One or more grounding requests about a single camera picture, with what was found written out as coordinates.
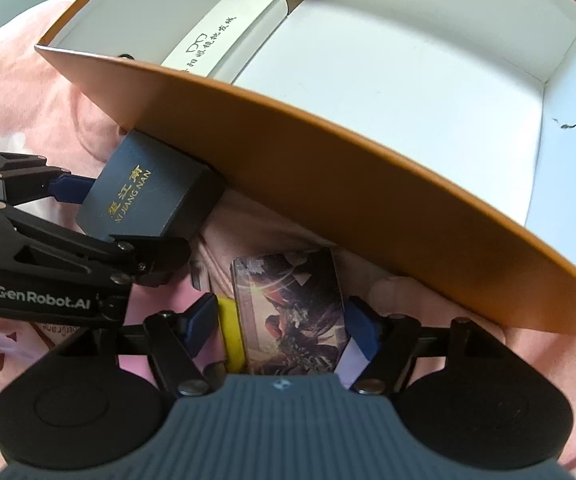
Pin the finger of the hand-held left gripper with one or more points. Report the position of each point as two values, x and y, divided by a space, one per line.
117 255
70 187

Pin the dark blue gift box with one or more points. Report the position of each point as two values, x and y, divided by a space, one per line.
142 190

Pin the yellow plush toy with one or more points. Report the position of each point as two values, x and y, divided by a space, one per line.
230 330

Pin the illustrated card pack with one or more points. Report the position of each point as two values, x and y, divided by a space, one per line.
288 310

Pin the pink printed blanket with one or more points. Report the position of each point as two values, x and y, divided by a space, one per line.
27 105

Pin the small black item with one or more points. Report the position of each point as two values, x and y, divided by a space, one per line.
126 56

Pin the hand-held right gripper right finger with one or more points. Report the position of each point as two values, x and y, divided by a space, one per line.
365 330

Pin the white glasses case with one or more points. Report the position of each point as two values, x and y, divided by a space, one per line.
217 35

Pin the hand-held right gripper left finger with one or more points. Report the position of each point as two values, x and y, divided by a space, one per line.
202 325

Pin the orange cardboard box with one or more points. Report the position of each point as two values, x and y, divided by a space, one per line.
318 170

